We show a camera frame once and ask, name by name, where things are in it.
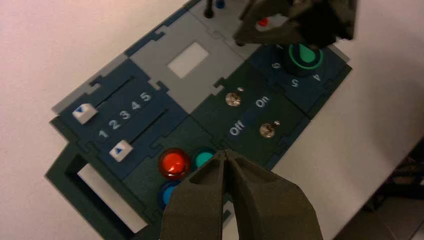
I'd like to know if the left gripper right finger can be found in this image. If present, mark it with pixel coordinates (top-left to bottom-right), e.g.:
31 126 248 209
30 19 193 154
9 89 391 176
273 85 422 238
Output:
226 149 324 240

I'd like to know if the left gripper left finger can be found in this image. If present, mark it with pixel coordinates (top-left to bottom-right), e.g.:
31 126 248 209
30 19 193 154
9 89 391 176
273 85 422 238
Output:
159 150 228 240

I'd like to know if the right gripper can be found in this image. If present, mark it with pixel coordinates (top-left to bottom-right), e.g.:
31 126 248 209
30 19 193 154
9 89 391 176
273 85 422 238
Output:
233 0 359 50

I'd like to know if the blue push button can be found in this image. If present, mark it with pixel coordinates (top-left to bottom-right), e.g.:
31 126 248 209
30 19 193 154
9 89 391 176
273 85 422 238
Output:
158 180 182 210

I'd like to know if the teal push button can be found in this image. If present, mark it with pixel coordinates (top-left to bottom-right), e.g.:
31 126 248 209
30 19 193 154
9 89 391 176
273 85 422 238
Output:
192 147 218 170

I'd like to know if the red push button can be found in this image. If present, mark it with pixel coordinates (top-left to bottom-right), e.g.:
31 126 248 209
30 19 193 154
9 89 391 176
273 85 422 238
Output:
157 148 192 181

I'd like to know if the black green rotary knob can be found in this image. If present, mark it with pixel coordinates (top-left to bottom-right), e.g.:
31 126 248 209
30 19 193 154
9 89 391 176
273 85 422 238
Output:
282 43 325 77

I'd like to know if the grey and blue task box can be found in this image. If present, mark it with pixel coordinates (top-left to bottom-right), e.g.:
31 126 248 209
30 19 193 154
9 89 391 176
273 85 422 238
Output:
44 0 353 240

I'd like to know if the white slider knob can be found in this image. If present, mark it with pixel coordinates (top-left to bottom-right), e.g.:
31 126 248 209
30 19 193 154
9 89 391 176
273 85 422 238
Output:
71 103 99 125
108 140 134 163

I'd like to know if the metal toggle switch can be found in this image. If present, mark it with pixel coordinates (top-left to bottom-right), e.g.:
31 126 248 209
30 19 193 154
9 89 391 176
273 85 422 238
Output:
259 120 281 139
224 87 245 108

